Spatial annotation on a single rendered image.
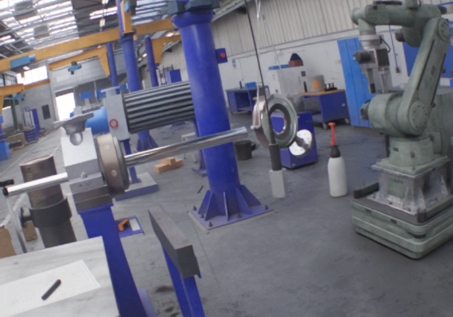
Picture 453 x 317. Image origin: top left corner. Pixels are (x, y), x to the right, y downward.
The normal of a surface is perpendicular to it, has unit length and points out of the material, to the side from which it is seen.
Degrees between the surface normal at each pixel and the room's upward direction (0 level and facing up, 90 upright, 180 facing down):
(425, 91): 90
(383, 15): 90
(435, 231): 90
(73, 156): 45
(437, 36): 90
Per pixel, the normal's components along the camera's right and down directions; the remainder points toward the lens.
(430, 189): 0.31, 0.13
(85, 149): 0.10, -0.59
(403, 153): -0.78, 0.26
